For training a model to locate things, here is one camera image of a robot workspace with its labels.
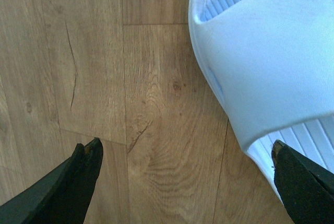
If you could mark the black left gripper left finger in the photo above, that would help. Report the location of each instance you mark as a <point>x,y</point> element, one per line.
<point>61,196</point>

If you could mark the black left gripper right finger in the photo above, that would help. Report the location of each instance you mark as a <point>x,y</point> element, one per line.
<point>305,188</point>

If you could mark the light blue slipper right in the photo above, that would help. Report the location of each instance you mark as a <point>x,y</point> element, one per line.
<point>270,65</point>

